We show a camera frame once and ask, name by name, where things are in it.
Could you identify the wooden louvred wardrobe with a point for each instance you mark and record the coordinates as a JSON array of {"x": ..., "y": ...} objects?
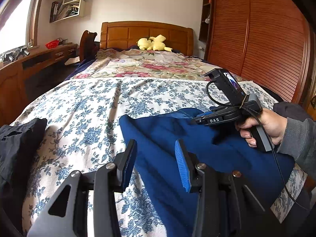
[{"x": 259, "y": 29}]

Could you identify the black cloth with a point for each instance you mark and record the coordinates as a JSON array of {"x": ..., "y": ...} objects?
[{"x": 17, "y": 143}]

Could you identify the navy bed cover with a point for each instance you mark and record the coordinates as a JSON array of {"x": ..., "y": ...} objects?
[{"x": 81, "y": 69}]

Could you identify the person's right forearm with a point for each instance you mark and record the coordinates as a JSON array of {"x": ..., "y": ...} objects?
[{"x": 301, "y": 138}]

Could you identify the wooden desk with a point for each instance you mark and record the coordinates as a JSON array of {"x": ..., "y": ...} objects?
[{"x": 14, "y": 84}]

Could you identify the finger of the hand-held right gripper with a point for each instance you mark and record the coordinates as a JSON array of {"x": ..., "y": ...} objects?
[{"x": 205, "y": 114}]

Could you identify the red bowl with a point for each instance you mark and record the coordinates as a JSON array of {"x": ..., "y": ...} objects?
[{"x": 51, "y": 45}]

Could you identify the yellow plush toy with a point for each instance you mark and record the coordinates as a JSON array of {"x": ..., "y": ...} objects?
[{"x": 150, "y": 44}]

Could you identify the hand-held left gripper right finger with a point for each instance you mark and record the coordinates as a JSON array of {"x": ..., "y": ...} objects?
[{"x": 182, "y": 167}]

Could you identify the wooden headboard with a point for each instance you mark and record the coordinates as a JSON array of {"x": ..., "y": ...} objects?
[{"x": 118, "y": 33}]

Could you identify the pink floral blanket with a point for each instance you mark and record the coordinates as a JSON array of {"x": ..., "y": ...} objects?
[{"x": 148, "y": 64}]

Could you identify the white wall shelf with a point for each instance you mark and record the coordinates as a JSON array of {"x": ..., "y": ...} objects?
[{"x": 82, "y": 7}]

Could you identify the open wooden shelf niche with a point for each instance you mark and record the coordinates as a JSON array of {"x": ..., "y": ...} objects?
[{"x": 205, "y": 29}]

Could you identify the blue floral bed sheet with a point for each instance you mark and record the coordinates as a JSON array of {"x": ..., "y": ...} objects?
[{"x": 86, "y": 103}]

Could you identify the window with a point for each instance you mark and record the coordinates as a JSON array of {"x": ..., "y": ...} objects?
[{"x": 14, "y": 29}]

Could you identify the row of books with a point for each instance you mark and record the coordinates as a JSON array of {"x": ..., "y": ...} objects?
[{"x": 65, "y": 11}]

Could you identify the blue jacket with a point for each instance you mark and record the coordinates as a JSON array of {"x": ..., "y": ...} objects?
[{"x": 160, "y": 138}]

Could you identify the dark wooden chair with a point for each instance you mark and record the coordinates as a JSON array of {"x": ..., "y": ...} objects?
[{"x": 86, "y": 44}]

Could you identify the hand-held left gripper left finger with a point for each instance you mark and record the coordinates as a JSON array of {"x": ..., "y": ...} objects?
[{"x": 129, "y": 163}]

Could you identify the grey metal desk gadget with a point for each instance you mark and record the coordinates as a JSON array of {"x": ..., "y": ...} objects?
[
  {"x": 24, "y": 51},
  {"x": 9, "y": 56}
]

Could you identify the person's right hand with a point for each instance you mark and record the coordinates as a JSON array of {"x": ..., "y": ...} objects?
[{"x": 271, "y": 126}]

